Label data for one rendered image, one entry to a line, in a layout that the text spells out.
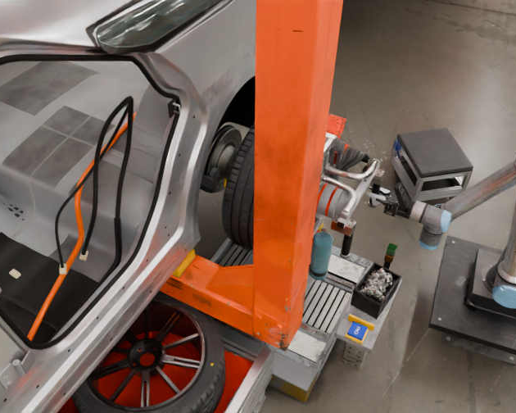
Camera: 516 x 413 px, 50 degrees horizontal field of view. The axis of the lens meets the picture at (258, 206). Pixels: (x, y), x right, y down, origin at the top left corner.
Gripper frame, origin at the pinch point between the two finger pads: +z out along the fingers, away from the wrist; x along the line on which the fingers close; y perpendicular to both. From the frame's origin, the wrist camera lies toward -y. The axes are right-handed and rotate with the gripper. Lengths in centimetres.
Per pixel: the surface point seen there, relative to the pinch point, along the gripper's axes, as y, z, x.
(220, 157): -8, 66, -22
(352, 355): 72, -18, -40
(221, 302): 16, 34, -76
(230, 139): -11, 67, -12
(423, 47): 83, 41, 279
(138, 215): -18, 71, -76
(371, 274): 26.1, -13.7, -24.1
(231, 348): 56, 32, -73
